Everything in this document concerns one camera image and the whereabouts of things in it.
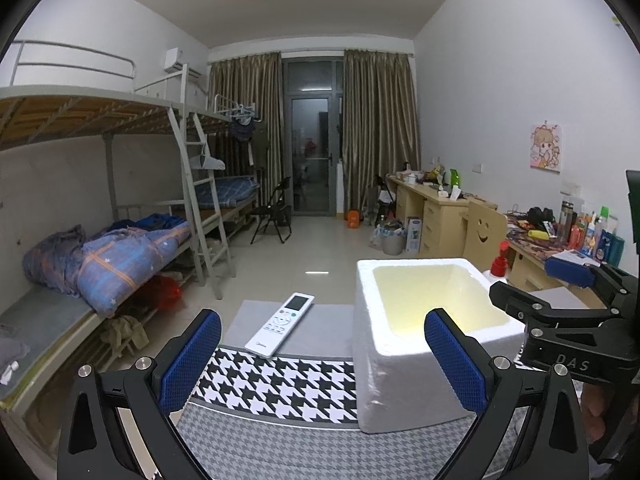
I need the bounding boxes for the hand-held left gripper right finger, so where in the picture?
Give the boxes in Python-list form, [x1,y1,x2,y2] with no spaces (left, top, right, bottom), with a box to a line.
[423,308,592,480]

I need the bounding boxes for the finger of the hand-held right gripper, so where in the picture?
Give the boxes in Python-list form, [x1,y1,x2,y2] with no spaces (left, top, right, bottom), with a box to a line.
[488,281,627,334]
[544,256,640,312]

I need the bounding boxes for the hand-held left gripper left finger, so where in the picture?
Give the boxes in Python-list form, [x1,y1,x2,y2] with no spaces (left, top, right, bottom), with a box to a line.
[56,308,223,480]

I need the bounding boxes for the white foam box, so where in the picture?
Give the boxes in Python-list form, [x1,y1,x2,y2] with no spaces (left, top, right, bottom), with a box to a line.
[352,258,527,435]

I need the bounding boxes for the white papers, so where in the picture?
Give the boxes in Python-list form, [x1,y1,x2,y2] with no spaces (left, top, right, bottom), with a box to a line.
[547,249,602,267]

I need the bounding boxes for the cluttered light wooden desk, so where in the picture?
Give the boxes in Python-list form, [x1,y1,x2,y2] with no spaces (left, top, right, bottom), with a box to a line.
[502,212,623,311]

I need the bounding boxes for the red container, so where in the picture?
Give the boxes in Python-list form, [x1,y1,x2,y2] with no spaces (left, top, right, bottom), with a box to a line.
[490,240,511,277]

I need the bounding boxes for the row of toiletry bottles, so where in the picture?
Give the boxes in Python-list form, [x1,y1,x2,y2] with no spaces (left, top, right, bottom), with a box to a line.
[560,200,627,264]

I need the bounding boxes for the black headphones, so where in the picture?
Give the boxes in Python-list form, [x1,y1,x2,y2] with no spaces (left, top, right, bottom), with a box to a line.
[525,206,557,227]

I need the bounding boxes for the red plastic bag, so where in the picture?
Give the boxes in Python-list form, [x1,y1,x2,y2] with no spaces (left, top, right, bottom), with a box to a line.
[150,275,182,316]

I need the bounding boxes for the beige crumpled clothing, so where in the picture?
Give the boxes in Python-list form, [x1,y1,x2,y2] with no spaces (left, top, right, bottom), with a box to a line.
[100,315,149,357]

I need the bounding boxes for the wooden smiley face chair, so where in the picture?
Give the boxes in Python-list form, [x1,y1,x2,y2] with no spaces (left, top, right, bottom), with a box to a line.
[460,199,509,273]

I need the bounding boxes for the dark monitor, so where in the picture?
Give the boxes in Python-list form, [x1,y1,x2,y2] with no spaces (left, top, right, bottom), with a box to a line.
[626,170,640,263]

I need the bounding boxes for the houndstooth table mat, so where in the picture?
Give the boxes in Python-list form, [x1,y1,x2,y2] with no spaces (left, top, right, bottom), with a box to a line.
[172,345,596,480]

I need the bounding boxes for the white remote control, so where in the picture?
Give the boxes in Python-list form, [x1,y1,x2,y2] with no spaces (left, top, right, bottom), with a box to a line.
[244,292,316,359]

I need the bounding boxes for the blue plaid quilt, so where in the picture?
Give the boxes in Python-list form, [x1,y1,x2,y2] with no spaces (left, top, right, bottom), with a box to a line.
[77,222,193,318]

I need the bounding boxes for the light wooden desk with drawers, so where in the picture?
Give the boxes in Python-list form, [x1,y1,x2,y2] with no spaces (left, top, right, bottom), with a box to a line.
[386,175,499,257]

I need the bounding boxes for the blue and white carton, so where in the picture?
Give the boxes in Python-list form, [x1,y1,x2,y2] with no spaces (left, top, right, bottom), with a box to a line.
[405,216,425,255]

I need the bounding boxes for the grey bucket with bag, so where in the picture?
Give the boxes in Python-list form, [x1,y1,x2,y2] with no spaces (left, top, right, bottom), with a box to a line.
[370,220,406,256]

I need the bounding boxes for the white bunk bed ladder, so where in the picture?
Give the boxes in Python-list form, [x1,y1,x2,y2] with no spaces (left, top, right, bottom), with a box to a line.
[169,105,237,301]

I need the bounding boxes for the grey mattress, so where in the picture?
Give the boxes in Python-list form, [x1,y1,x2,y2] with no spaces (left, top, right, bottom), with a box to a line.
[0,285,97,401]

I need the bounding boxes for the black folding chair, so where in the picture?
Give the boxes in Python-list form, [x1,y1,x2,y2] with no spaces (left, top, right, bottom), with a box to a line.
[250,176,294,245]

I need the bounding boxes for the dark blue crumpled blanket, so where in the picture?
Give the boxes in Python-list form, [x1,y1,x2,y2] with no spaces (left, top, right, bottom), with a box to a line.
[22,225,88,298]

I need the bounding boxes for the blue plaid mattress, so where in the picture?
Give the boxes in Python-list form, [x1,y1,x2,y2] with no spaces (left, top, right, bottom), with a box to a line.
[192,176,261,209]

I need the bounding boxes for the brown curtain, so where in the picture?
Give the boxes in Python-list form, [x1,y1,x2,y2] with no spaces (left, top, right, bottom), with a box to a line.
[207,52,284,211]
[342,49,421,216]

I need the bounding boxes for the glass balcony door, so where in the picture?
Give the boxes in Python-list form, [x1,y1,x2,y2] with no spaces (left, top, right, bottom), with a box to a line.
[282,59,346,218]

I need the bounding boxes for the hanging dark clothes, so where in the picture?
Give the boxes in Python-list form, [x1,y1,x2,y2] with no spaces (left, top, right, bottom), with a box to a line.
[229,114,271,171]

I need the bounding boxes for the white metal bunk bed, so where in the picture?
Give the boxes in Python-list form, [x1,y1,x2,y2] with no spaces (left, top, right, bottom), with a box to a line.
[185,92,263,246]
[0,40,236,411]

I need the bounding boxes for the white air conditioner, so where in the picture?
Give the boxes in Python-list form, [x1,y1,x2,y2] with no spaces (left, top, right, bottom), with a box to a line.
[164,47,203,79]

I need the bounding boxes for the cartoon wall poster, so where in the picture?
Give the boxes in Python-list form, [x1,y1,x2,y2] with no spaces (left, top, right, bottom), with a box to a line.
[529,121,564,174]

